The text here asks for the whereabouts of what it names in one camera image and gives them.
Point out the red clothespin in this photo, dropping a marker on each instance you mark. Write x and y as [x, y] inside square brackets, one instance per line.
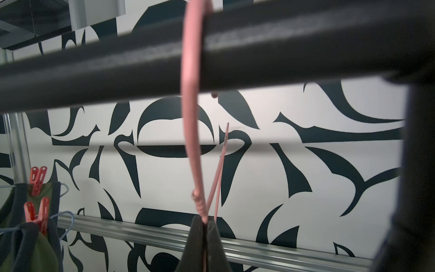
[41, 218]
[37, 179]

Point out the black clothes rack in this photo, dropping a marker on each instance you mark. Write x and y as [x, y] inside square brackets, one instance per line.
[265, 44]

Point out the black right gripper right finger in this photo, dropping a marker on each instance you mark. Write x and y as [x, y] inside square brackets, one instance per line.
[215, 258]

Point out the pink wire hanger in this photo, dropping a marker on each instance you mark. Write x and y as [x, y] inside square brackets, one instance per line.
[189, 87]

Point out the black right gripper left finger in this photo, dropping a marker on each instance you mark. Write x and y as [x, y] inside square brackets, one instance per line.
[194, 258]

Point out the green tank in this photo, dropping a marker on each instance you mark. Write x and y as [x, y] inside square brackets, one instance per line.
[13, 198]
[28, 250]

